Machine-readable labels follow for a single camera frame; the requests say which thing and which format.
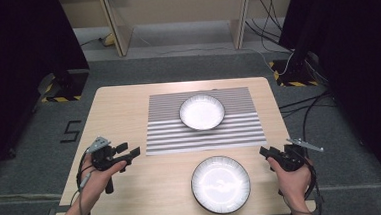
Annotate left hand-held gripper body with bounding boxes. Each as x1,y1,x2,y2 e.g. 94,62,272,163
85,135,122,196

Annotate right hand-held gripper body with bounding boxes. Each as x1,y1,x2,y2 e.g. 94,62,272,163
274,135,327,173

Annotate white deep plate black rim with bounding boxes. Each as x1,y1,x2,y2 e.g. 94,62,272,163
189,153,254,215
177,92,227,133

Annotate person's left hand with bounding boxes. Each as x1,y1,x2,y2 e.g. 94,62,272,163
78,150,131,202

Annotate person's right hand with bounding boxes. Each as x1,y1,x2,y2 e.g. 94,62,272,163
267,153,317,208

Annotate grey striped placemat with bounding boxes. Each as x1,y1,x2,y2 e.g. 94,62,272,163
142,85,268,157

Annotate stand base with hazard tape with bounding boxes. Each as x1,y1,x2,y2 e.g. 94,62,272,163
38,69,92,105
268,56,320,90

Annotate small yellow floor object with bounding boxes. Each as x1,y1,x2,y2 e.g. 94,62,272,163
101,33,118,48

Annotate black curtain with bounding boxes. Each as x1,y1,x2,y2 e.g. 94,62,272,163
0,0,97,173
275,0,381,213

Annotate right hand-held gripper cable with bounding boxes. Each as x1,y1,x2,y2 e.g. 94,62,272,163
276,161,324,215

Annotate black floor cables bundle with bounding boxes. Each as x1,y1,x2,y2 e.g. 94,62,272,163
277,90,340,156

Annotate light wooden desk frame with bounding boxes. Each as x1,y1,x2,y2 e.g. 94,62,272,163
56,0,301,61

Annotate black cables from wall outlet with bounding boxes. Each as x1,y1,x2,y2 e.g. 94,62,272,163
242,0,294,56

